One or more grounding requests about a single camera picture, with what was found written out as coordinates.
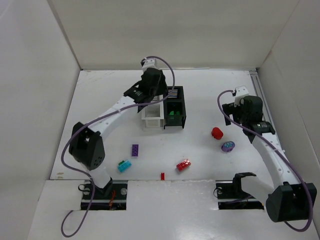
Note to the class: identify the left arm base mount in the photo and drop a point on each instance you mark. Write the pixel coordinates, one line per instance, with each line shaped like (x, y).
(115, 200)

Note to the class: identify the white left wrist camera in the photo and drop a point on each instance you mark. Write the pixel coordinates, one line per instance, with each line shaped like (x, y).
(148, 63)

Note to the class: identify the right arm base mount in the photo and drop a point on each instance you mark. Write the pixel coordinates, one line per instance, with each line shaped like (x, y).
(230, 195)

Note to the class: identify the white slotted container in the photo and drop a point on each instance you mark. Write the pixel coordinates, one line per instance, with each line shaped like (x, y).
(152, 116)

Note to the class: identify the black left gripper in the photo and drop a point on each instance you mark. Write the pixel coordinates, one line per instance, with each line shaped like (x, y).
(155, 91)

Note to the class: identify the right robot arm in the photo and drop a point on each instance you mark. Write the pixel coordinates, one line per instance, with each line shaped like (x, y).
(290, 198)

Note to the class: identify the small red lego piece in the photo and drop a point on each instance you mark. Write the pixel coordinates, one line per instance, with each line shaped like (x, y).
(162, 176)

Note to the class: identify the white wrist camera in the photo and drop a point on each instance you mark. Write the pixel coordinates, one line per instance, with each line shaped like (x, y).
(148, 63)
(239, 93)

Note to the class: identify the purple oval lego piece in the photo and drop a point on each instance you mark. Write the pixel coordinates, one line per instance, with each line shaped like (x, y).
(228, 146)

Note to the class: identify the green rounded lego brick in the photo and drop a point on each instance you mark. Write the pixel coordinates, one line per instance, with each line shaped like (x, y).
(174, 112)

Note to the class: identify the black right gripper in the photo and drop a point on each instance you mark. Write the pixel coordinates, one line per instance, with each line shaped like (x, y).
(231, 111)

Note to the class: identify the black slotted container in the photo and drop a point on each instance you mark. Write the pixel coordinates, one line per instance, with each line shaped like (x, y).
(174, 108)

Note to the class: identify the light blue lego brick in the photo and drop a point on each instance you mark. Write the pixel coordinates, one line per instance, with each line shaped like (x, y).
(124, 166)

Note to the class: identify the red and purple lego brick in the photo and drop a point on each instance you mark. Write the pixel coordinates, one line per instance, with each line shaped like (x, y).
(183, 165)

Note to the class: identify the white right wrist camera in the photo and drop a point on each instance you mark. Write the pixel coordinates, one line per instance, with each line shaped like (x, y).
(239, 93)

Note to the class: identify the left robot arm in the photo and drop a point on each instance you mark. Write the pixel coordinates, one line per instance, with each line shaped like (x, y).
(87, 144)

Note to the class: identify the red oval lego piece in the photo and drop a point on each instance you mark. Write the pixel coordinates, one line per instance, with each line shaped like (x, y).
(217, 133)

